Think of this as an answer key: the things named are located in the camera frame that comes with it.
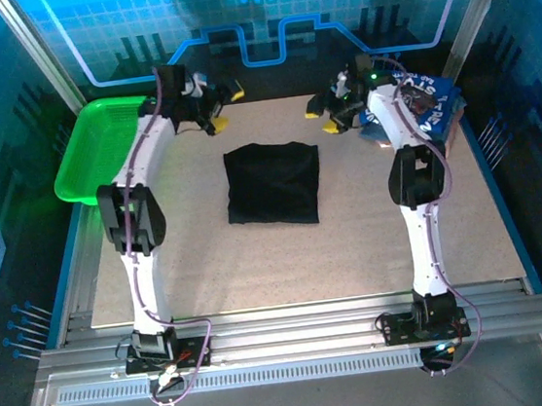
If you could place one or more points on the black t-shirt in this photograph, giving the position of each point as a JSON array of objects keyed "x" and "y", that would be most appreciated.
[{"x": 273, "y": 183}]

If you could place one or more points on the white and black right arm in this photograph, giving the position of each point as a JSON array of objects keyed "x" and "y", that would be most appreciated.
[{"x": 426, "y": 254}]

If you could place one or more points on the blue printed folded t-shirt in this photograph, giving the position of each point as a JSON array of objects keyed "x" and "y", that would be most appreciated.
[{"x": 435, "y": 101}]

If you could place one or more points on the green plastic basket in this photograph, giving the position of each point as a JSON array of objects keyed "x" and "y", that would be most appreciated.
[{"x": 98, "y": 149}]

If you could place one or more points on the pink folded t-shirt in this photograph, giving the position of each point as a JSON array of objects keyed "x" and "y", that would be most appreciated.
[{"x": 451, "y": 145}]

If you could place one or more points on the blue table edge strip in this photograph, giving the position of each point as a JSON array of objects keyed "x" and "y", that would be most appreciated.
[
  {"x": 489, "y": 173},
  {"x": 66, "y": 285}
]

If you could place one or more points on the controller board with LEDs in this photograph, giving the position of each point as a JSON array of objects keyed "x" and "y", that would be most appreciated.
[{"x": 439, "y": 349}]

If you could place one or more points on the aluminium corner post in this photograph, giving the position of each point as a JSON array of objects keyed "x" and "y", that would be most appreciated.
[
  {"x": 38, "y": 53},
  {"x": 478, "y": 3}
]

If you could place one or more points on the aluminium table frame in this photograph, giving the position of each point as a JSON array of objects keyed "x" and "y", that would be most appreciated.
[{"x": 290, "y": 328}]

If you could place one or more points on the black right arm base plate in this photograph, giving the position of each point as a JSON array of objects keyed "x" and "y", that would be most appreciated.
[{"x": 398, "y": 328}]

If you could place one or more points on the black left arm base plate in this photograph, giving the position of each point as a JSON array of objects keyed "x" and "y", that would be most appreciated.
[{"x": 195, "y": 353}]

